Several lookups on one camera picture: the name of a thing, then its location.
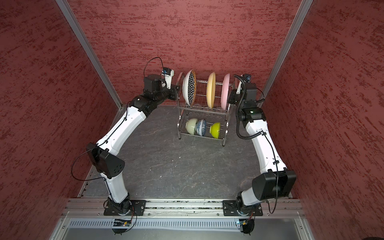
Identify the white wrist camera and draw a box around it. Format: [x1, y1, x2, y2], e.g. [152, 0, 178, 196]
[237, 74, 252, 95]
[162, 68, 174, 89]

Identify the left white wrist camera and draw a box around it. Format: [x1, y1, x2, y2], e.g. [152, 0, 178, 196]
[162, 68, 174, 89]

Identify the base circuit board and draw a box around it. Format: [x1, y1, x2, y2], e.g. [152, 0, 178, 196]
[112, 219, 135, 235]
[239, 219, 255, 235]

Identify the steel two-tier dish rack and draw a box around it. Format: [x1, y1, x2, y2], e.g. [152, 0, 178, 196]
[176, 73, 235, 146]

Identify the left aluminium corner post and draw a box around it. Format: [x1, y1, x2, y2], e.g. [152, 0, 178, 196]
[56, 0, 123, 110]

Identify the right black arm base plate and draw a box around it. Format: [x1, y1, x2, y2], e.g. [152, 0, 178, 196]
[223, 200, 263, 217]

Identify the lime green bowl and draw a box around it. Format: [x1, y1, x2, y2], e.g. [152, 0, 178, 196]
[210, 122, 221, 139]

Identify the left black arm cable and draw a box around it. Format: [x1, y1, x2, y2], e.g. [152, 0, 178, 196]
[70, 56, 165, 182]

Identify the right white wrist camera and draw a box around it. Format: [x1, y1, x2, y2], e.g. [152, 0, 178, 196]
[237, 74, 252, 95]

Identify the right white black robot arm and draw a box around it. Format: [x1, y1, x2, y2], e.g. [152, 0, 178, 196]
[228, 82, 297, 216]

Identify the aluminium front rail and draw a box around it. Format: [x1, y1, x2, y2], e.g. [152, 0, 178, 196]
[62, 198, 308, 235]

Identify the pale green bowl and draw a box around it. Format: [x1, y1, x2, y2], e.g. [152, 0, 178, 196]
[186, 118, 198, 135]

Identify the yellow bear plate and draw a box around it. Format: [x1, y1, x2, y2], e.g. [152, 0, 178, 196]
[206, 72, 216, 109]

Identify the white patterned deep plate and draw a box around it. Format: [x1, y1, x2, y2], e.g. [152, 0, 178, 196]
[183, 70, 197, 106]

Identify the aluminium corner post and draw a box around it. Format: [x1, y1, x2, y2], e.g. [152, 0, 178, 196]
[260, 0, 313, 101]
[56, 0, 123, 110]

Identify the pink bear plate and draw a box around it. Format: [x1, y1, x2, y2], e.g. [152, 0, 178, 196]
[221, 74, 231, 110]

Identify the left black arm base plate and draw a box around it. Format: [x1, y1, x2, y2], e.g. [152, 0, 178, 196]
[103, 198, 147, 216]

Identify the right base circuit board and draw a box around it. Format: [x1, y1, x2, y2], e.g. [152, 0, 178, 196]
[239, 219, 255, 235]

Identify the right aluminium corner post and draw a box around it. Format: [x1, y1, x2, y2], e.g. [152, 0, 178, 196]
[260, 0, 313, 101]

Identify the blue floral white bowl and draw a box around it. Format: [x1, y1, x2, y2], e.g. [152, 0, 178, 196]
[196, 119, 207, 137]

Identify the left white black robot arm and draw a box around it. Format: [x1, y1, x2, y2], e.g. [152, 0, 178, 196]
[86, 72, 179, 216]

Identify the right black corrugated cable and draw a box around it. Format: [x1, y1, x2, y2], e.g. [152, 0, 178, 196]
[233, 74, 265, 141]

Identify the left base circuit board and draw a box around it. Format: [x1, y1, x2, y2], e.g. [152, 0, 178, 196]
[112, 219, 135, 235]

